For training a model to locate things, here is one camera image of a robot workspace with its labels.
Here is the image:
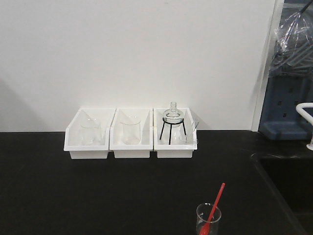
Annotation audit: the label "clear glass beaker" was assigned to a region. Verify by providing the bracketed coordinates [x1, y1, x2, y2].
[196, 203, 222, 235]

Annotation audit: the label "red plastic stirring spatula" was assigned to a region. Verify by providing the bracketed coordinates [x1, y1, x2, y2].
[200, 183, 225, 235]

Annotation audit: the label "glass beaker in middle bin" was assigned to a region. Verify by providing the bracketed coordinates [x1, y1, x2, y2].
[120, 116, 141, 145]

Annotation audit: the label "glass beaker in bin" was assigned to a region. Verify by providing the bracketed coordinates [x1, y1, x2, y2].
[120, 116, 141, 145]
[79, 118, 102, 146]

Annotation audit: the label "small glass beaker right bin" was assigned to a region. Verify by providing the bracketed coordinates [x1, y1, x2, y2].
[179, 118, 200, 144]

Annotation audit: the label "glass beaker in left bin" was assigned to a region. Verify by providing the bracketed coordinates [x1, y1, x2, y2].
[79, 118, 102, 146]

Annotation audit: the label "round glass flask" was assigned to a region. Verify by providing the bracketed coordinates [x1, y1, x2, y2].
[163, 102, 184, 124]

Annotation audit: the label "white right storage bin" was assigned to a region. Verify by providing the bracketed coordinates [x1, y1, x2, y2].
[153, 108, 198, 158]

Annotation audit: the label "white storage bin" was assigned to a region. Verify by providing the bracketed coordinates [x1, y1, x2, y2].
[64, 108, 116, 159]
[110, 108, 154, 159]
[153, 108, 198, 158]

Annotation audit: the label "white middle storage bin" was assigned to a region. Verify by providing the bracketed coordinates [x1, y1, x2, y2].
[110, 108, 154, 159]

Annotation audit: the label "white left storage bin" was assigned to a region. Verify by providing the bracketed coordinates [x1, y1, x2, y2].
[64, 108, 116, 159]

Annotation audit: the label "blue grey pegboard drying rack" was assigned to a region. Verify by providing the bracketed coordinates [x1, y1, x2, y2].
[258, 76, 313, 140]

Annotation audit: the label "white lab faucet green valves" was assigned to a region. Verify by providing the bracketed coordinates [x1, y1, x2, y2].
[295, 102, 313, 150]

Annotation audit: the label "black sink basin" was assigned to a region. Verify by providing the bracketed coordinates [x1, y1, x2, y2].
[250, 153, 313, 235]

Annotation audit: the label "clear plastic bag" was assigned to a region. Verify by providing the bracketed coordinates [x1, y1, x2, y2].
[269, 0, 313, 77]

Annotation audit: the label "black wire tripod stand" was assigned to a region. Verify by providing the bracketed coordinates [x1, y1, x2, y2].
[159, 117, 187, 145]

